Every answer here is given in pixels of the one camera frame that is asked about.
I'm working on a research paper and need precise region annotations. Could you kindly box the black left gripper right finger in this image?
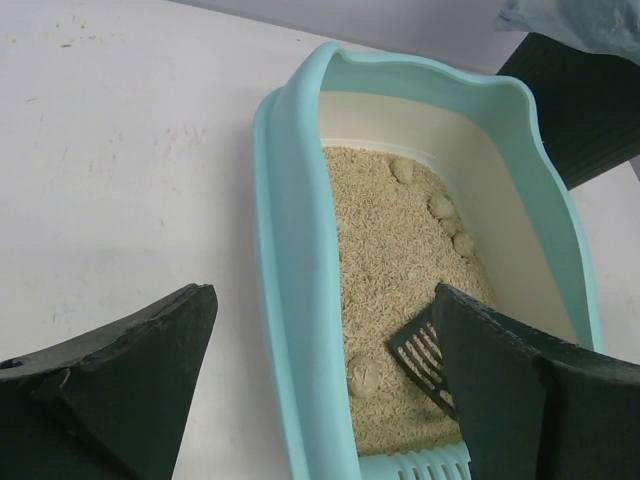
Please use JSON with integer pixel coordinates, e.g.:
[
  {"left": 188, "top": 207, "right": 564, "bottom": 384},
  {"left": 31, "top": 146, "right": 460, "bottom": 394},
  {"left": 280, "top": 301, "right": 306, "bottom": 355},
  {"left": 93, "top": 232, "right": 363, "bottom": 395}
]
[{"left": 432, "top": 284, "right": 639, "bottom": 479}]

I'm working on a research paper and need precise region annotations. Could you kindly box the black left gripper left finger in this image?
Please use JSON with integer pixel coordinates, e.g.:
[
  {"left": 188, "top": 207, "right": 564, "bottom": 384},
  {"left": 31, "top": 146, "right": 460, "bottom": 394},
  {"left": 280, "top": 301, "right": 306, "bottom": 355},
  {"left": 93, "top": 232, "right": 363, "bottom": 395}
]
[{"left": 1, "top": 284, "right": 218, "bottom": 479}]

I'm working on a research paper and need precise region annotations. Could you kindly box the black slotted litter scoop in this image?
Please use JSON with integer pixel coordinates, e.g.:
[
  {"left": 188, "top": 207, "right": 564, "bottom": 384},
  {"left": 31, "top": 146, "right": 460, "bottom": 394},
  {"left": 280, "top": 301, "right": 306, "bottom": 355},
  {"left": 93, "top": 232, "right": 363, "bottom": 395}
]
[{"left": 386, "top": 305, "right": 458, "bottom": 421}]

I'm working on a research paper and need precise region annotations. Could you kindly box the teal plastic litter box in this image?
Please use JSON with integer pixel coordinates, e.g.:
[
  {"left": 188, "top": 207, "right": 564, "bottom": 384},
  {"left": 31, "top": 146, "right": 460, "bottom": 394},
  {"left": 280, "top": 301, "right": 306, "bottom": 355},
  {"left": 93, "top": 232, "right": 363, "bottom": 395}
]
[{"left": 253, "top": 43, "right": 604, "bottom": 479}]

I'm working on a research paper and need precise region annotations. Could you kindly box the black trash bin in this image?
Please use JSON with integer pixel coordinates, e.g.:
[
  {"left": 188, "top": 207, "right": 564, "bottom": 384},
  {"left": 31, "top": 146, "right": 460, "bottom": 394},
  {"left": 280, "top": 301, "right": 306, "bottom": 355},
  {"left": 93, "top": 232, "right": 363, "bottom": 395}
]
[{"left": 498, "top": 33, "right": 639, "bottom": 189}]

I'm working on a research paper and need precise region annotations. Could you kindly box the translucent blue bin liner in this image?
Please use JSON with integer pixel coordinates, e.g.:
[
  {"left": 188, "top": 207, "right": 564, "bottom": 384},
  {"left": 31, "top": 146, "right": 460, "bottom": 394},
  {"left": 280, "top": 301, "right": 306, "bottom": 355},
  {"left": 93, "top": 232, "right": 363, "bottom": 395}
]
[{"left": 494, "top": 0, "right": 639, "bottom": 64}]

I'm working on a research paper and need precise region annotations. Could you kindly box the litter clump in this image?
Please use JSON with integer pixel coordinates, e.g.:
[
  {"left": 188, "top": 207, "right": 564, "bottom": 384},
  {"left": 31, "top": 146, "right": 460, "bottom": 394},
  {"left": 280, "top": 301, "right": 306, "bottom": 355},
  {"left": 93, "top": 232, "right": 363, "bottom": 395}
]
[
  {"left": 389, "top": 157, "right": 414, "bottom": 184},
  {"left": 452, "top": 231, "right": 475, "bottom": 258},
  {"left": 347, "top": 355, "right": 381, "bottom": 398},
  {"left": 429, "top": 195, "right": 456, "bottom": 219}
]

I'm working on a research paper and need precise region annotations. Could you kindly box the beige pellet cat litter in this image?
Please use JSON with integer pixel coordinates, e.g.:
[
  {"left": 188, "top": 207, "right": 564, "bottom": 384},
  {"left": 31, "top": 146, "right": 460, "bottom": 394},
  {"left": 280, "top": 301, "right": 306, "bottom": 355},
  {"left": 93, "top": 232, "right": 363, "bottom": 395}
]
[{"left": 324, "top": 146, "right": 495, "bottom": 456}]

